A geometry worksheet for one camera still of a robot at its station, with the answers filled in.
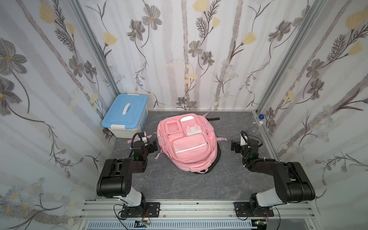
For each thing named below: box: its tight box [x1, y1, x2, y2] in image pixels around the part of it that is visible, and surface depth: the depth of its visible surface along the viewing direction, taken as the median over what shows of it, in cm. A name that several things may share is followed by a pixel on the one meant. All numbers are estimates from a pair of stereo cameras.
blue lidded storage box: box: [101, 93, 149, 139], surface depth 98 cm
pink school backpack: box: [147, 113, 228, 175], surface depth 94 cm
